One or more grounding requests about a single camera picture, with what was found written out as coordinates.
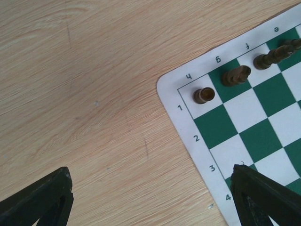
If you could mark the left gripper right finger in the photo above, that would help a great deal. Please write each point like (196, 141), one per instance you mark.
(259, 199)

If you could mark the dark brown chess piece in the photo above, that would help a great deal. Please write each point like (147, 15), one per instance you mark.
(274, 56)
(203, 95)
(295, 43)

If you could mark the green white chess board mat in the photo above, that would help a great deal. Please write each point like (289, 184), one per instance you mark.
(257, 123)

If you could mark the dark brown knight piece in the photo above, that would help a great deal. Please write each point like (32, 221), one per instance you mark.
(236, 76)

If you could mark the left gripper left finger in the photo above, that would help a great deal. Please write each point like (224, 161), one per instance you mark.
(46, 202)

